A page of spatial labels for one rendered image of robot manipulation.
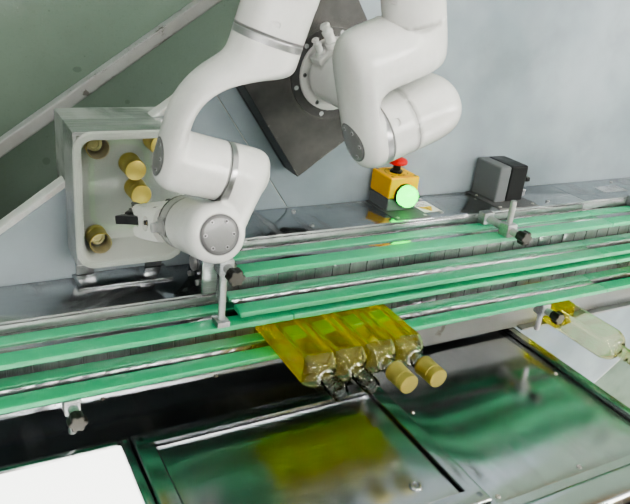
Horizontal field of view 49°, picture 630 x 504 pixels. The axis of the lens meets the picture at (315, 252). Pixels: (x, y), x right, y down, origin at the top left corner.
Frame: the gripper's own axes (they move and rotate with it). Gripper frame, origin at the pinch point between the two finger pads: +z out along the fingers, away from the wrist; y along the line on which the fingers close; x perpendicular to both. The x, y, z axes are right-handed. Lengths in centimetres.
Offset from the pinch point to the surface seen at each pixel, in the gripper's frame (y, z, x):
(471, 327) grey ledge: 72, 10, -34
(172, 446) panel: -1.3, -4.1, -37.2
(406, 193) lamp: 51, 4, -2
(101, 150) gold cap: -5.6, 7.6, 9.5
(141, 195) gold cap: 0.0, 7.1, 1.9
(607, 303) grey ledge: 118, 11, -37
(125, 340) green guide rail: -6.7, -2.0, -19.2
